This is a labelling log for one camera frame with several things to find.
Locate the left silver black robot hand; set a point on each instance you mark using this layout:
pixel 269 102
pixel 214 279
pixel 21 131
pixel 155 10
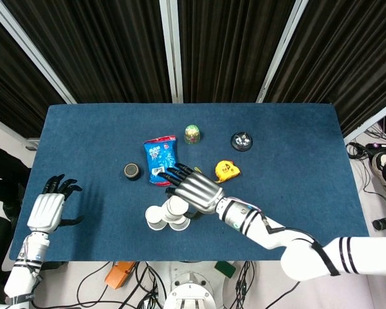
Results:
pixel 46 209

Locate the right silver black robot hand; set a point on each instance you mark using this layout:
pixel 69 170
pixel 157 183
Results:
pixel 199 193

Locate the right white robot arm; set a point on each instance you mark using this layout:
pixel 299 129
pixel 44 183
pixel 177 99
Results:
pixel 296 254

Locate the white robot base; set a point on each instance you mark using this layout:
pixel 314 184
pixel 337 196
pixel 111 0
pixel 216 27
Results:
pixel 189 289

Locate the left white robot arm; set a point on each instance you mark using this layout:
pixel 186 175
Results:
pixel 25 264

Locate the yellow tape measure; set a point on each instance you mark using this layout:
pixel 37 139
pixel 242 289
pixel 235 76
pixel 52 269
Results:
pixel 226 170

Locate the black bulky object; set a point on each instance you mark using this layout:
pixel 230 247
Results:
pixel 3 180

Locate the blue red snack bag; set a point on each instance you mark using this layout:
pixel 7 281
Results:
pixel 157 157

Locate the blue tablecloth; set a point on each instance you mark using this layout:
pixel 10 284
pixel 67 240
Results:
pixel 276 193

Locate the green box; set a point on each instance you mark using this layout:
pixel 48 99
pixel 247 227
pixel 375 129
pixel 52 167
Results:
pixel 226 268

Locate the orange box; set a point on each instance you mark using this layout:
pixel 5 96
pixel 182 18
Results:
pixel 119 273

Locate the dark pleated curtain panel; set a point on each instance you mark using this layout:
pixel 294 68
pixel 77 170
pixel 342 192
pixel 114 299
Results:
pixel 350 54
pixel 228 48
pixel 9 83
pixel 109 48

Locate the black cylinder floor stand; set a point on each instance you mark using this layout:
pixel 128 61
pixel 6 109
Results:
pixel 384 223

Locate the black power strip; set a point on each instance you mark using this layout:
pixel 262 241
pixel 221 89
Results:
pixel 381 145

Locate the white frame post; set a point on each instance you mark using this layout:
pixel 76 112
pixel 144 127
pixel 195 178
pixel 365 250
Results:
pixel 32 54
pixel 281 51
pixel 171 51

